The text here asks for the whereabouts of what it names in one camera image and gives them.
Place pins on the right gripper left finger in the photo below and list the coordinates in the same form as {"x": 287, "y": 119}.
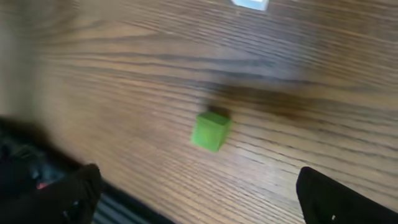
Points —
{"x": 62, "y": 202}

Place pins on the white cube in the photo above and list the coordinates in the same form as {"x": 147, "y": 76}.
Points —
{"x": 252, "y": 3}

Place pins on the green cube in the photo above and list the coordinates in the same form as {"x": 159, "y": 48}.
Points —
{"x": 210, "y": 133}

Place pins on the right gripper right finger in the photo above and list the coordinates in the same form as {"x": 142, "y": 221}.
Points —
{"x": 329, "y": 202}

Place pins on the mounting rail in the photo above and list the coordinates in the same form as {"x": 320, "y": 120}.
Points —
{"x": 124, "y": 208}

